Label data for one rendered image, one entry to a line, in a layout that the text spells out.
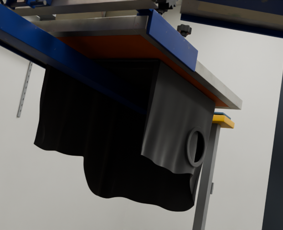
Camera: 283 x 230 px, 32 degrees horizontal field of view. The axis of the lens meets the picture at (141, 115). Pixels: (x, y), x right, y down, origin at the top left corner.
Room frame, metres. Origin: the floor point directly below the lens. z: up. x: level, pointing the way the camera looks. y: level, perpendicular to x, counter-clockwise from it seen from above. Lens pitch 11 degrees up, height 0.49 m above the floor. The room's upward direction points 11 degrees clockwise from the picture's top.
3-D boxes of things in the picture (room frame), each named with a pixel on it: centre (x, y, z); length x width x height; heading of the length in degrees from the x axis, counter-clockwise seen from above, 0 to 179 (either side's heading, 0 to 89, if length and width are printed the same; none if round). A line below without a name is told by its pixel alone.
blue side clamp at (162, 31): (1.34, -0.04, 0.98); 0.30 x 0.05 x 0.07; 148
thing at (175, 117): (1.65, -0.11, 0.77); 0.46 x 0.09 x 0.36; 148
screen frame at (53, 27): (1.69, 0.07, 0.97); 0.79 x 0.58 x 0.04; 148
